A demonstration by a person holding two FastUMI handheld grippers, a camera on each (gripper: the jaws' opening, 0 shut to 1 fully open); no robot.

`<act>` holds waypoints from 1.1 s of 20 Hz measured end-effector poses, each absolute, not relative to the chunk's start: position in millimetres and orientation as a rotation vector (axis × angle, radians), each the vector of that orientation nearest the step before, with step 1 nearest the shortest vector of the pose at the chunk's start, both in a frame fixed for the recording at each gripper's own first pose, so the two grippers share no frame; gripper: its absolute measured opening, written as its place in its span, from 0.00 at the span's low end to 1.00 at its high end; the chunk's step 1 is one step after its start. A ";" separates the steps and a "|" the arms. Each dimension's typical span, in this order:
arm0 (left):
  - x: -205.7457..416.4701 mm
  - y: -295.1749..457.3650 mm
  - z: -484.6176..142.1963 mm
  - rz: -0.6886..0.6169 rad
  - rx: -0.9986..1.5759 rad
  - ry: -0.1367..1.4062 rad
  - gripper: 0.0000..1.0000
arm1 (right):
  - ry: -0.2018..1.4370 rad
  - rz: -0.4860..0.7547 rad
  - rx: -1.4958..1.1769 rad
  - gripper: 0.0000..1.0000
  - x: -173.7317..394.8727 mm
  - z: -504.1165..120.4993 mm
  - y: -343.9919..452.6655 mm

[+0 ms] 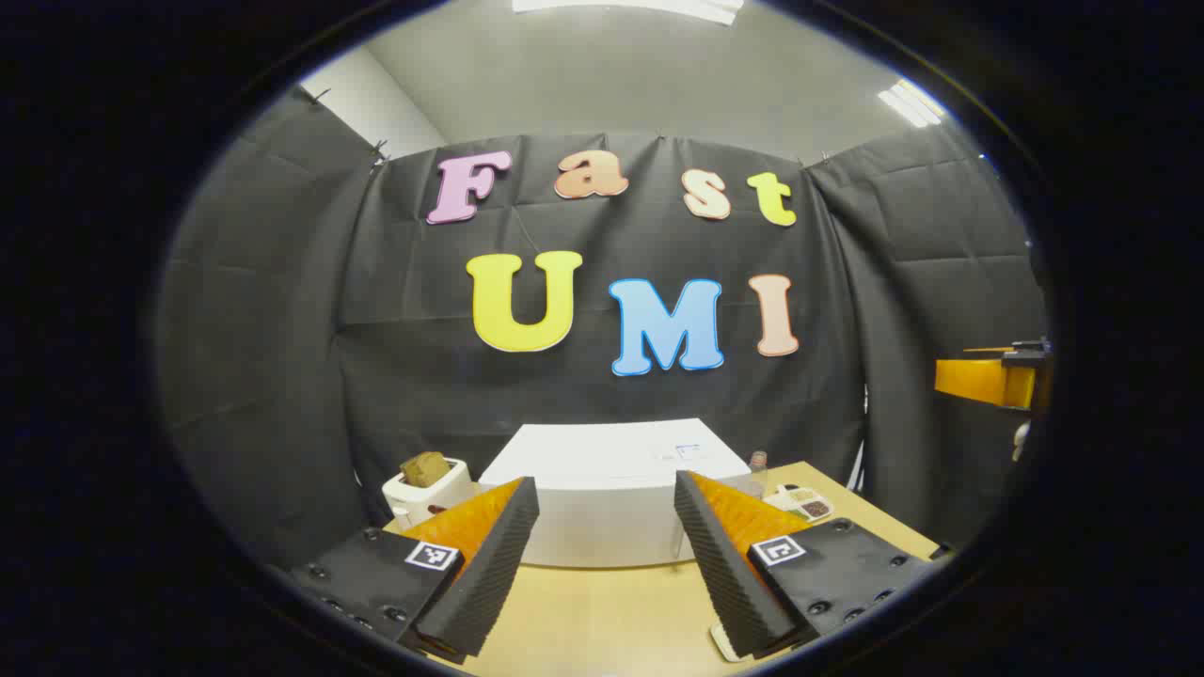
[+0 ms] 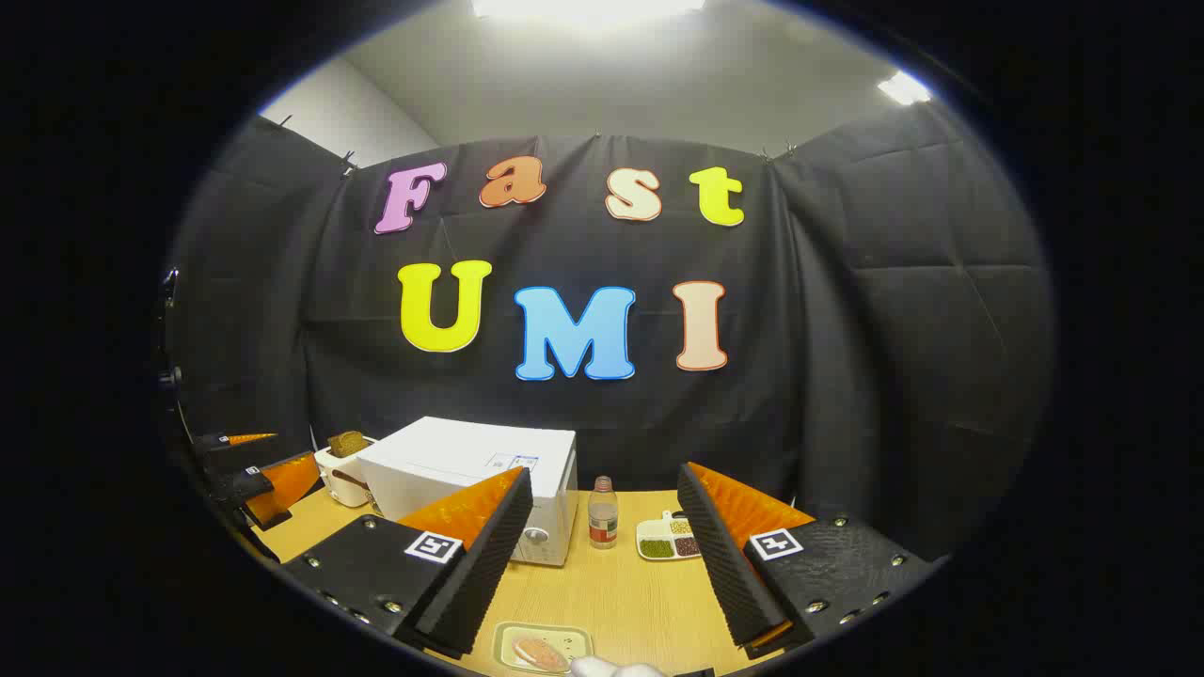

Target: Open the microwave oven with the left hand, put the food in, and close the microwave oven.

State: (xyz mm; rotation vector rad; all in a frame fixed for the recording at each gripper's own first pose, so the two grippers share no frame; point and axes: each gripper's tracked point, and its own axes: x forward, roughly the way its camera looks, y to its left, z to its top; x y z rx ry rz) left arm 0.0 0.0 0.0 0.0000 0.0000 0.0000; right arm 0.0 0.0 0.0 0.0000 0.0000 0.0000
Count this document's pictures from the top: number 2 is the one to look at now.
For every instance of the white divided dish of beans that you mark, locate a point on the white divided dish of beans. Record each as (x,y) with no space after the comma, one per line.
(668,543)

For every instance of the black backdrop cloth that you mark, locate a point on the black backdrop cloth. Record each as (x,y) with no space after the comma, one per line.
(847,329)

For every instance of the brown bread slice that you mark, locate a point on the brown bread slice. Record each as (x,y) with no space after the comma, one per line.
(348,444)

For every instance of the white microwave oven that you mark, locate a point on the white microwave oven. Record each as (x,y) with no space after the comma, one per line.
(451,451)

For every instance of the white toaster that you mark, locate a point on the white toaster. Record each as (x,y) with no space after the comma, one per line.
(339,484)

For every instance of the round bread bun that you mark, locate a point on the round bread bun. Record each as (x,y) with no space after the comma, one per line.
(541,653)

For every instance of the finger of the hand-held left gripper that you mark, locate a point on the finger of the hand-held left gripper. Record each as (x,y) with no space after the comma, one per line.
(214,442)
(240,484)

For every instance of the ceiling light panel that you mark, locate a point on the ceiling light panel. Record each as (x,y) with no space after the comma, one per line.
(903,87)
(583,7)

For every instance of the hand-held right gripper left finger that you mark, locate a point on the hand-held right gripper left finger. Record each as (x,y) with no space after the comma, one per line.
(489,555)

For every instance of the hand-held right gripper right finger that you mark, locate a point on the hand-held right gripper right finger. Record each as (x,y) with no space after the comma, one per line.
(720,555)

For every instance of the pale green square plate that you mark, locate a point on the pale green square plate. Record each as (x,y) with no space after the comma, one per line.
(508,639)

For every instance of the clear bottle with red label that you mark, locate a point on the clear bottle with red label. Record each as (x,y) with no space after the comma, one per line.
(603,517)

